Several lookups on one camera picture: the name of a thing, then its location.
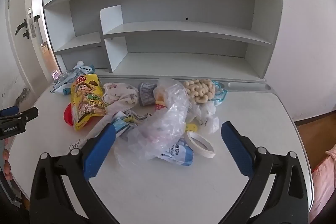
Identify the grey white desk hutch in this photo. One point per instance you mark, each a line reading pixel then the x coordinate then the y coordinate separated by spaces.
pixel 183 64

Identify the white plastic bag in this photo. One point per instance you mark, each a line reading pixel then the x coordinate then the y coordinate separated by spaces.
pixel 207 119

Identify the yellow snack packet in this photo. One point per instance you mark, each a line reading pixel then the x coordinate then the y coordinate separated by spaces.
pixel 88 100

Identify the blue white tissue packet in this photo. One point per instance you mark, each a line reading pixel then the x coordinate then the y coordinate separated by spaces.
pixel 64 82

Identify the grey paper cup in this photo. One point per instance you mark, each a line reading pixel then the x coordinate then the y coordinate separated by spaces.
pixel 147 94

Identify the white patterned cloth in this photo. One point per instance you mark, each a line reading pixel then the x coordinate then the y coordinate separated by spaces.
pixel 120 94

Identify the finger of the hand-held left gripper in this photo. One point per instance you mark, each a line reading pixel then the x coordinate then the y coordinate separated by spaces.
pixel 10 110
pixel 29 114

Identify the small yellow plastic piece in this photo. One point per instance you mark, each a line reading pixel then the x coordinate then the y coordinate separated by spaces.
pixel 192 127

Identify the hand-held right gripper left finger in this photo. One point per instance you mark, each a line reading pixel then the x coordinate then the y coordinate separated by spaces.
pixel 101 150

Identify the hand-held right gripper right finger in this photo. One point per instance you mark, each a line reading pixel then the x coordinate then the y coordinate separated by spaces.
pixel 236 148

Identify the blue white wrapper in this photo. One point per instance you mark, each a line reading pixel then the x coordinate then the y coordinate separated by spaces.
pixel 123 124

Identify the white door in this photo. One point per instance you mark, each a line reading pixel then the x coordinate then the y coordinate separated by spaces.
pixel 18 61

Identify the pink bed sheet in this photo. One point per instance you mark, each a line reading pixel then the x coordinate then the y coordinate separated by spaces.
pixel 324 182

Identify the blue white pouch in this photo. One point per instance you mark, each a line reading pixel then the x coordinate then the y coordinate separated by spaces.
pixel 181 154

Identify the clear plastic bag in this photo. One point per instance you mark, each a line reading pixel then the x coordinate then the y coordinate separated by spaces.
pixel 168 124

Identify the red plastic lid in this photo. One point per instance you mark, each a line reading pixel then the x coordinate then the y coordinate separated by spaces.
pixel 68 115

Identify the person's left hand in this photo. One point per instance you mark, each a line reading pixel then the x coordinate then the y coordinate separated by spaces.
pixel 7 166

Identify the white plush toy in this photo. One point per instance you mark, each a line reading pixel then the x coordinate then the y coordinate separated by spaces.
pixel 83 67

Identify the white tape roll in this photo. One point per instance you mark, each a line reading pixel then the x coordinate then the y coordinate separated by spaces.
pixel 189 138

